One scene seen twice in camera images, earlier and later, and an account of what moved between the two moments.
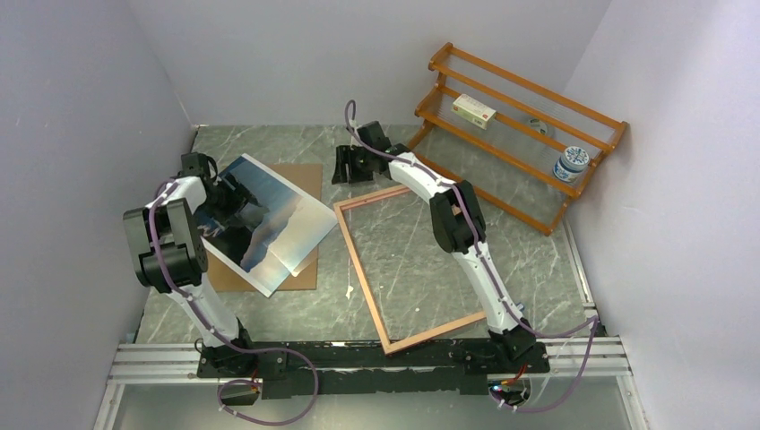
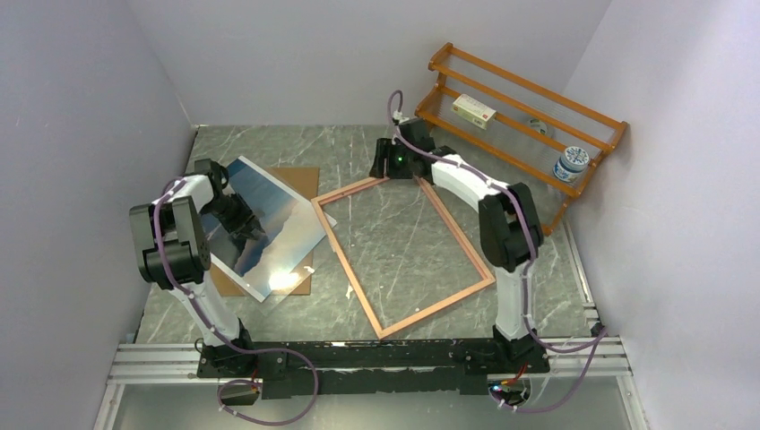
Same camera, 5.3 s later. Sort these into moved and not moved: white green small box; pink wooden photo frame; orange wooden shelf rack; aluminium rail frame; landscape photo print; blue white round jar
Moved: landscape photo print; pink wooden photo frame
Not moved: white green small box; orange wooden shelf rack; aluminium rail frame; blue white round jar
